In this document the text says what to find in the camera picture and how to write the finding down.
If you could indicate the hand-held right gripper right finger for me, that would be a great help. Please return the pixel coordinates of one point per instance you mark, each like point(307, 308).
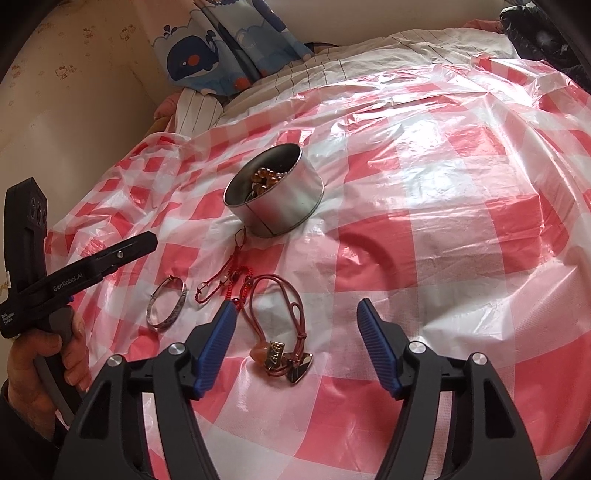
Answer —
point(378, 350)

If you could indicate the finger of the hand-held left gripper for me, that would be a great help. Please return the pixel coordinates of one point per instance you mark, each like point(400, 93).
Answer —
point(129, 249)

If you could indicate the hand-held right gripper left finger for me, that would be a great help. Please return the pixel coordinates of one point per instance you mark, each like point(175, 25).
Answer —
point(214, 350)

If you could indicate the silver engraved bangle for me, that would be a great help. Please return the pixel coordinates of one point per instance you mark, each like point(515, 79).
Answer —
point(171, 316)

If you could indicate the round metal tin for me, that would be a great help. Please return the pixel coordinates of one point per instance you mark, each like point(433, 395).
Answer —
point(281, 203)

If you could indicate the person's left forearm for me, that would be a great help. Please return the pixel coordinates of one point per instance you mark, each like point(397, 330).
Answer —
point(18, 452)

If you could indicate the person's left hand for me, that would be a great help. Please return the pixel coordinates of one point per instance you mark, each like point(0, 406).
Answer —
point(25, 392)

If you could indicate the red checked plastic sheet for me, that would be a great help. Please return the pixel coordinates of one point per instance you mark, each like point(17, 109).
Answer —
point(415, 230)

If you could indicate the pink cloth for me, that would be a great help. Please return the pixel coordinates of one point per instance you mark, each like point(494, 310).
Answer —
point(165, 115)

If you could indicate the white striped pillow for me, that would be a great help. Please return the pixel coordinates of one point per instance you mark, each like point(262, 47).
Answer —
point(198, 115)

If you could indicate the blue whale print curtain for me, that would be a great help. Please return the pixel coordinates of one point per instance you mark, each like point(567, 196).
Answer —
point(198, 50)

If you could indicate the black jacket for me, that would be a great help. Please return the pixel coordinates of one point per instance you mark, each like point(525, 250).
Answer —
point(535, 37)

